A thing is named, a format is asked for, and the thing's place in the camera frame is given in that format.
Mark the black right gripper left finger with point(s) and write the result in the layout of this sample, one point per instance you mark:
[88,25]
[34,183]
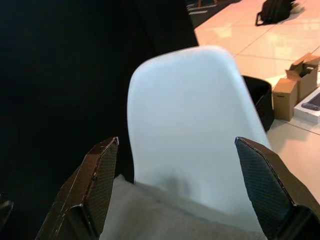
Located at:
[85,190]

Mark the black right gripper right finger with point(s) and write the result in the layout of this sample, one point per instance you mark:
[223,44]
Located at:
[267,185]

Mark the white plastic chair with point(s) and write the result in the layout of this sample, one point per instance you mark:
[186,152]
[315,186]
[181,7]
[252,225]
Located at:
[192,120]

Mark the black open case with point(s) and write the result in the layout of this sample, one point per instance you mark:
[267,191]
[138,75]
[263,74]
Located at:
[258,100]

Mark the small closed cardboard box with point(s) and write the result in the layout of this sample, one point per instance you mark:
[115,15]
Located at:
[283,98]

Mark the white product box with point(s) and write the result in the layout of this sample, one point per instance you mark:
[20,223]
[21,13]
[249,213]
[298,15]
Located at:
[308,106]

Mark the black sofa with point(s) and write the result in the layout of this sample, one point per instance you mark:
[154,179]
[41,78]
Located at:
[67,82]

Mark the open brown cardboard box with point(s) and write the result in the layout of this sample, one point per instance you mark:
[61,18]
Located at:
[306,75]

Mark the black backpack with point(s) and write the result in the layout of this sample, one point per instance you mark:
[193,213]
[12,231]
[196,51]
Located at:
[275,11]

